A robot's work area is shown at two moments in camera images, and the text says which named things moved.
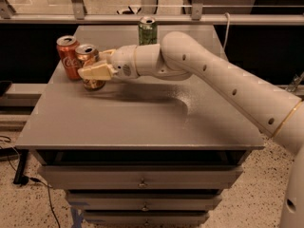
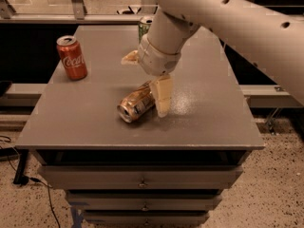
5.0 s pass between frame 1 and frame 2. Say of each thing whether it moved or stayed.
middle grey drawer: stayed
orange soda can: moved
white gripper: moved
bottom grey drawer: stayed
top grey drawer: stayed
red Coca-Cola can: stayed
